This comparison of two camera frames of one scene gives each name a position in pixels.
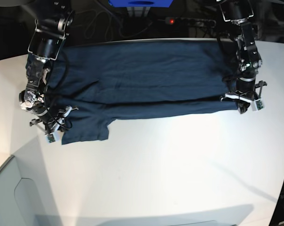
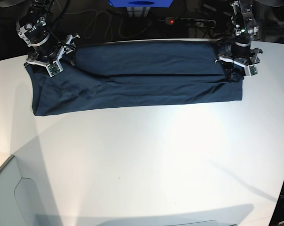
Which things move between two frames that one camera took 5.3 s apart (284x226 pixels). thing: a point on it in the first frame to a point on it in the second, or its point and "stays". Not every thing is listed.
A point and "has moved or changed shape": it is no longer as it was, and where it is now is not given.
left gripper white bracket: x=54 y=135 to x=54 y=67
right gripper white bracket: x=256 y=104 to x=250 y=64
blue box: x=145 y=4 stays
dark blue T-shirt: x=92 y=83 has moved or changed shape
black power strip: x=209 y=23 stays
